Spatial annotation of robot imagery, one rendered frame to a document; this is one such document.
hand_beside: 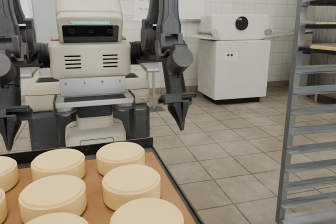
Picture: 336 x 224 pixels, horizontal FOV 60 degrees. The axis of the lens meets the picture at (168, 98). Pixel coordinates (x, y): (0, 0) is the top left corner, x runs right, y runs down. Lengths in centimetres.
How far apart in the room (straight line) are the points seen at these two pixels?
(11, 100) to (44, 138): 63
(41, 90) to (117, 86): 40
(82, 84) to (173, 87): 35
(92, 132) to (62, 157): 81
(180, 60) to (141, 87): 61
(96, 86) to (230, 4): 408
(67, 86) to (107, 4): 30
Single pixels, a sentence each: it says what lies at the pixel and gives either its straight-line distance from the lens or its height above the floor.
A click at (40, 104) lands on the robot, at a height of 72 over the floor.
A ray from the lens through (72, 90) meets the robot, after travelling 104.
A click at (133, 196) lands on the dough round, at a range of 24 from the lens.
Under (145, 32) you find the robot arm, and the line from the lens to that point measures 96.
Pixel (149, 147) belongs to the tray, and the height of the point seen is 90.
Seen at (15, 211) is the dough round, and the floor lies 90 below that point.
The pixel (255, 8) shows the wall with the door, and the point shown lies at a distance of 516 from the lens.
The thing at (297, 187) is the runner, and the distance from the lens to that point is 154.
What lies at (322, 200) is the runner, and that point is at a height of 23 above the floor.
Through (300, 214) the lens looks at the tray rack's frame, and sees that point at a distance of 167.
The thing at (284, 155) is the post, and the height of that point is 48.
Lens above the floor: 105
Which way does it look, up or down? 14 degrees down
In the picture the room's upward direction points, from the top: straight up
